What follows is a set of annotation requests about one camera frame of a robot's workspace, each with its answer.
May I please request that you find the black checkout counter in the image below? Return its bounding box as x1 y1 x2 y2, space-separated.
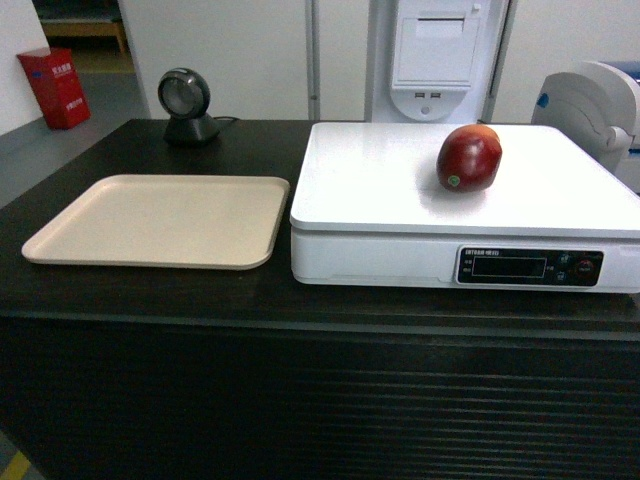
1 120 639 479

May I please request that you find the white label printer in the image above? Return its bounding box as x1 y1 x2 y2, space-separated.
531 60 639 192

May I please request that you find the white checkout scale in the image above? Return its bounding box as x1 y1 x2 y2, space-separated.
290 123 639 293

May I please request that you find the red fire extinguisher box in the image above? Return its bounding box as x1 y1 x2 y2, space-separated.
17 48 91 130

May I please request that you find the white receipt printer kiosk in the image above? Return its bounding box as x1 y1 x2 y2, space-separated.
364 0 512 124

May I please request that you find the beige plastic tray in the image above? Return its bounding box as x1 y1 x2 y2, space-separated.
21 174 289 270

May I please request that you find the black barcode scanner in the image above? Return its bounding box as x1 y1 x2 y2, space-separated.
157 68 220 147

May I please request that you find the dark red mango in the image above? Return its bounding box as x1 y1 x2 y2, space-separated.
436 124 503 193

